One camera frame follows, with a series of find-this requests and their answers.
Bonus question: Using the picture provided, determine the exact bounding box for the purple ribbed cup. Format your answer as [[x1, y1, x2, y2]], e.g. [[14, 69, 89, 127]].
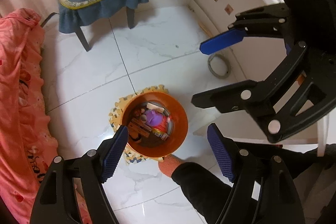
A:
[[140, 110, 163, 127]]

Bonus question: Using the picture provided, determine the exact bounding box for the orange trash bin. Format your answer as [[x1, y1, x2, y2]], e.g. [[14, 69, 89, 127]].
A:
[[121, 92, 188, 158]]

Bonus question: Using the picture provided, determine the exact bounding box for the person's dark clothing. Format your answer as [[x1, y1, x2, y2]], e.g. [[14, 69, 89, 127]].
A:
[[158, 143, 335, 223]]

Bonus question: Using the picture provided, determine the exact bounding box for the pink floral bed cover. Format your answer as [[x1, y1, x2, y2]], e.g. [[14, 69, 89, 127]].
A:
[[0, 8, 93, 224]]

